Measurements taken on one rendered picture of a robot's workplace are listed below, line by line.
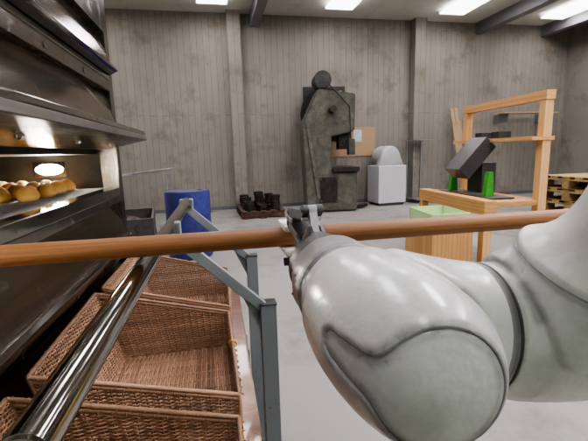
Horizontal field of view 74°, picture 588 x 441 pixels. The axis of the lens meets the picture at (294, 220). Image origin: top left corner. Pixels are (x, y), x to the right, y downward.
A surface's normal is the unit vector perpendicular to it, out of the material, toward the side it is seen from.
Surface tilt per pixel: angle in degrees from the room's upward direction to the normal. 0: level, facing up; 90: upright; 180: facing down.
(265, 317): 90
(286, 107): 90
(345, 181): 90
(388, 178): 90
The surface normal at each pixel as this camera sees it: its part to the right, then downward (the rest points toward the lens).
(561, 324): -0.32, -0.11
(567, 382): 0.11, 0.48
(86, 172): 0.19, 0.16
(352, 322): -0.78, -0.46
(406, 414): -0.21, 0.32
